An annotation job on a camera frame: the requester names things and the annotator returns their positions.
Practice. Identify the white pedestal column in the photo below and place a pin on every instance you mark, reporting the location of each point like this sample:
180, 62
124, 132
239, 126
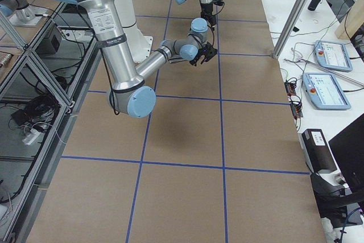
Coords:
139, 44

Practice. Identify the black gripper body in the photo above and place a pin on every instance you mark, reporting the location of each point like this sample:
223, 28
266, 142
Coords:
202, 55
206, 9

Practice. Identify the aluminium frame post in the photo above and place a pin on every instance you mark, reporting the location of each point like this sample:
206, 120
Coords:
288, 27

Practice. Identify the far teach pendant tablet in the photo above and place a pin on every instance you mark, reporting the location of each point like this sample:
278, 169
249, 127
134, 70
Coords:
332, 55

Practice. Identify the near teach pendant tablet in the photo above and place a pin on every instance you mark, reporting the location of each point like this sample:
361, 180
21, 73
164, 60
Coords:
324, 91

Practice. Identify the aluminium side frame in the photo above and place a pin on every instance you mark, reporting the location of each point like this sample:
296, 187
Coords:
42, 89

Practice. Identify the black monitor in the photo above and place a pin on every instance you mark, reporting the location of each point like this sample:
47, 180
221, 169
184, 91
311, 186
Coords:
347, 149

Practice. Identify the pink and grey towel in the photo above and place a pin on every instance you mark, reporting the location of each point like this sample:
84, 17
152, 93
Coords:
176, 59

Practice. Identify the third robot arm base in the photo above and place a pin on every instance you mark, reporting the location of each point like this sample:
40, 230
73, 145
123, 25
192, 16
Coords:
22, 14

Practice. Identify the teach pendant tablet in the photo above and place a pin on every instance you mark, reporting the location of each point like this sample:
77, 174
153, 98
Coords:
324, 91
332, 55

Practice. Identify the black desktop box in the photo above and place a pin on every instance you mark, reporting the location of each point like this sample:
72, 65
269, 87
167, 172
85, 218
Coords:
319, 157

